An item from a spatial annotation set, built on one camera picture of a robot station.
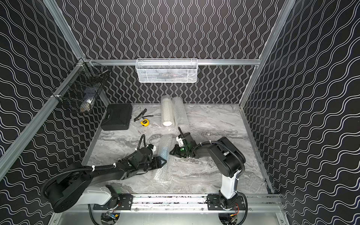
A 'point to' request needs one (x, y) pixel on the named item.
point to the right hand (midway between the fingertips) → (170, 153)
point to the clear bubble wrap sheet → (164, 175)
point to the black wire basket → (81, 90)
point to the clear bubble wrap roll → (179, 113)
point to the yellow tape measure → (145, 122)
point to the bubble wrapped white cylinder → (167, 111)
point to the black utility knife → (140, 115)
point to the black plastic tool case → (117, 116)
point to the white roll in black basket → (86, 105)
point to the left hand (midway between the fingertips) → (164, 161)
